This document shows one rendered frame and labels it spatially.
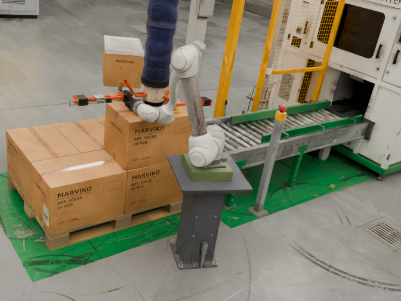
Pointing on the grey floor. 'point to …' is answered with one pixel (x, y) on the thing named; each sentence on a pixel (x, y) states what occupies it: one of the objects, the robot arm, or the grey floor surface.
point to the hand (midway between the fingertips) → (123, 95)
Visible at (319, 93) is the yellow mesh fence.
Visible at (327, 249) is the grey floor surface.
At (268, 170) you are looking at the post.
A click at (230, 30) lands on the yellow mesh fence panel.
